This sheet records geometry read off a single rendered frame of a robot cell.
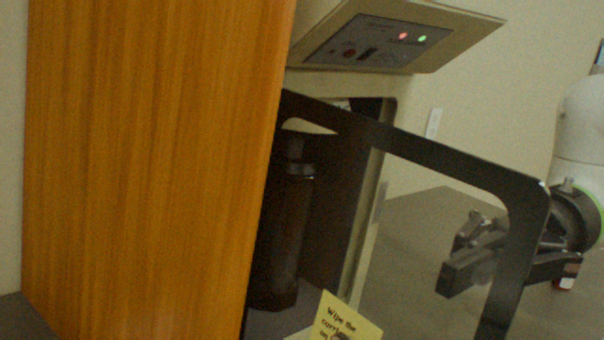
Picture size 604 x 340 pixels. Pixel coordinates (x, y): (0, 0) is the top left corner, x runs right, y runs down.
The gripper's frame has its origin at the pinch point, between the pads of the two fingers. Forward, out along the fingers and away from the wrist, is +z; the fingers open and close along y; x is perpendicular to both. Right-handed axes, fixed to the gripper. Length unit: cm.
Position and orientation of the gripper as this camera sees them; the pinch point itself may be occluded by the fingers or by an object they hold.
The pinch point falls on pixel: (466, 270)
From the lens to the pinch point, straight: 52.1
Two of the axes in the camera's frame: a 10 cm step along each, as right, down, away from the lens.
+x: -1.8, 9.3, 3.1
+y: 7.1, 3.4, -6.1
